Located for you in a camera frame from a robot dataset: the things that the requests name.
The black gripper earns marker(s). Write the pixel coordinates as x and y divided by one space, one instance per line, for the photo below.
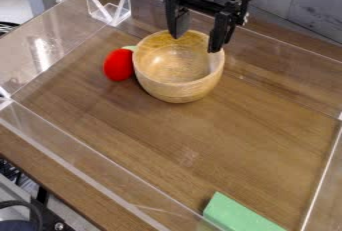
224 24

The light wooden bowl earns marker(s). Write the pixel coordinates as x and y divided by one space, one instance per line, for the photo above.
175 69

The red plush fruit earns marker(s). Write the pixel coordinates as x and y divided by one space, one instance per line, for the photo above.
118 66

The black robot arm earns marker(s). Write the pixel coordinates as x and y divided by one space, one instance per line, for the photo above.
230 14

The green foam block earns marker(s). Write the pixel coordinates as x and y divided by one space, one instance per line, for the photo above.
232 217

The clear acrylic enclosure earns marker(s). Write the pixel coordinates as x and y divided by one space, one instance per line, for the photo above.
136 163

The black table bracket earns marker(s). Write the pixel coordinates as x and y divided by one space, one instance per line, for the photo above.
52 220

